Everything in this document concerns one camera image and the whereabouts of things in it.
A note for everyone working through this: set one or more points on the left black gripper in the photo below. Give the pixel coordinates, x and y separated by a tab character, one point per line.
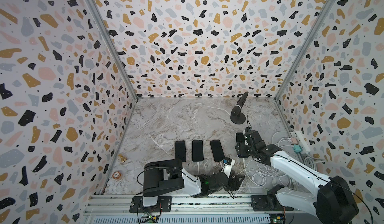
235	187

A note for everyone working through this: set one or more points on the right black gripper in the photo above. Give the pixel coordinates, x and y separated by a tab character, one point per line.
239	148

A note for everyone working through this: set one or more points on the black phone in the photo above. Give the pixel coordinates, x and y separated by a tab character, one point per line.
197	151
242	149
180	151
217	150

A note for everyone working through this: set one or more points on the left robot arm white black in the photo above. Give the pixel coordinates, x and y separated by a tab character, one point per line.
174	164

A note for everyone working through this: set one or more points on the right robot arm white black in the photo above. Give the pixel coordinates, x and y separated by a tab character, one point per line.
327	198

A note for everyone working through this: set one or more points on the black microphone on stand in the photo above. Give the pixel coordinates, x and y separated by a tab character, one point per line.
237	117

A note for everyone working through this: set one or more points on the teal charger plug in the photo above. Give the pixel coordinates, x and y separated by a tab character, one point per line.
297	148

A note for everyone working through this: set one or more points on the white power strip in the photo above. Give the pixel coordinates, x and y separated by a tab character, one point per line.
302	141

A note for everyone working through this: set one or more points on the small gold figurine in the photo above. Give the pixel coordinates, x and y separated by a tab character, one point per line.
122	158

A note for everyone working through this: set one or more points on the round copper tape roll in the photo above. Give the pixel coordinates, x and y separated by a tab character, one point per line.
116	175

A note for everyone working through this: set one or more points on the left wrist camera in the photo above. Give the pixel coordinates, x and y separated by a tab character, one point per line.
228	165

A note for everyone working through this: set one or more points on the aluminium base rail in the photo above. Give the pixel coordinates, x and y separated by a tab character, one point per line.
182	209

